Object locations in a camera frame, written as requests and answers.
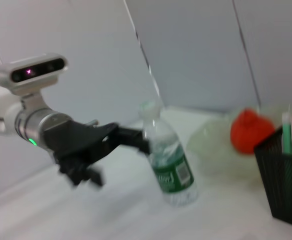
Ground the black mesh pen holder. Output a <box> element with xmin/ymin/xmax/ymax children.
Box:
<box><xmin>253</xmin><ymin>121</ymin><xmax>292</xmax><ymax>230</ymax></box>

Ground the clear green-label water bottle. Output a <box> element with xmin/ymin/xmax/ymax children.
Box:
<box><xmin>138</xmin><ymin>99</ymin><xmax>200</xmax><ymax>208</ymax></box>

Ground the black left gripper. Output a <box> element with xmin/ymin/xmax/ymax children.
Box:
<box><xmin>43</xmin><ymin>120</ymin><xmax>152</xmax><ymax>188</ymax></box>

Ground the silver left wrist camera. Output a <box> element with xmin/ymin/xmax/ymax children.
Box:
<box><xmin>0</xmin><ymin>52</ymin><xmax>69</xmax><ymax>96</ymax></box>

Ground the red-orange fruit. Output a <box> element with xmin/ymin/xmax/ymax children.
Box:
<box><xmin>230</xmin><ymin>107</ymin><xmax>277</xmax><ymax>157</ymax></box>

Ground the clear glass fruit plate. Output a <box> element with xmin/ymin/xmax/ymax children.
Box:
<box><xmin>187</xmin><ymin>104</ymin><xmax>292</xmax><ymax>179</ymax></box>

